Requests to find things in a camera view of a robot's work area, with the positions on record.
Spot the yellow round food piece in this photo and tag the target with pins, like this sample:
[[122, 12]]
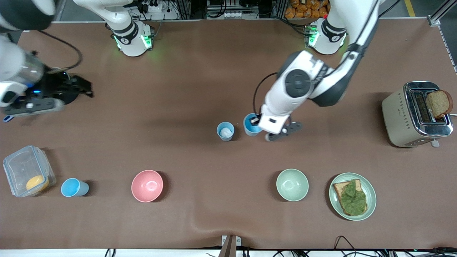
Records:
[[36, 183]]

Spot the brown bread slice in toaster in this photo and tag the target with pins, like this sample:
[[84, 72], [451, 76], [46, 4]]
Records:
[[439, 103]]

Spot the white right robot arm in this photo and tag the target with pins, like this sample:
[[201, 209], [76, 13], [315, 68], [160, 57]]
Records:
[[130, 35]]

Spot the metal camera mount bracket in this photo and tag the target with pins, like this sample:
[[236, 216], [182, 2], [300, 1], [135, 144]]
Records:
[[229, 246]]

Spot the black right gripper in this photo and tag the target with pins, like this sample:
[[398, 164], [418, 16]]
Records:
[[59, 88]]

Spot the clear plastic lidded container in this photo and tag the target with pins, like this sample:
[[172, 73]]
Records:
[[21, 167]]

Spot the white power strip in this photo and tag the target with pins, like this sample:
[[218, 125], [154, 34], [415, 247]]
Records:
[[155, 8]]

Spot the blue cup holding white paper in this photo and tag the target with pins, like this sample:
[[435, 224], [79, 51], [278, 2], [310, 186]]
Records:
[[223, 125]]

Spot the crumpled white paper ball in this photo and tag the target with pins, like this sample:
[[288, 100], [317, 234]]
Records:
[[226, 132]]

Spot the green lettuce leaf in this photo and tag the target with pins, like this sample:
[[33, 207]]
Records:
[[353, 200]]

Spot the pale green plate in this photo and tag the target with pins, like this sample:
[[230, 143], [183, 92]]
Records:
[[370, 192]]

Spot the bread slice under lettuce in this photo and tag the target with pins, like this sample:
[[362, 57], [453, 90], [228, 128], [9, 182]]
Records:
[[339, 189]]

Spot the beige and chrome toaster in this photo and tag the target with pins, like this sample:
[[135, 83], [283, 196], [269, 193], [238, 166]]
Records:
[[400, 117]]

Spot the aluminium frame rail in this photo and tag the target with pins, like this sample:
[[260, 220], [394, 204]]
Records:
[[433, 19]]

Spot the pile of orange snacks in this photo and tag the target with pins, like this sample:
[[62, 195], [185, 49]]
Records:
[[303, 9]]

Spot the pink bowl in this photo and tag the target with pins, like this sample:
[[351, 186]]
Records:
[[147, 185]]

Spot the white connector block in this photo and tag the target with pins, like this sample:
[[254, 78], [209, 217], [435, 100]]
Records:
[[235, 15]]

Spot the pale green bowl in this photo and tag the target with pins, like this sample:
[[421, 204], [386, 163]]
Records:
[[292, 185]]

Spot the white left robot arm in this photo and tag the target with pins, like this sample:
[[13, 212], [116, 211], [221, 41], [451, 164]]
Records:
[[296, 84]]

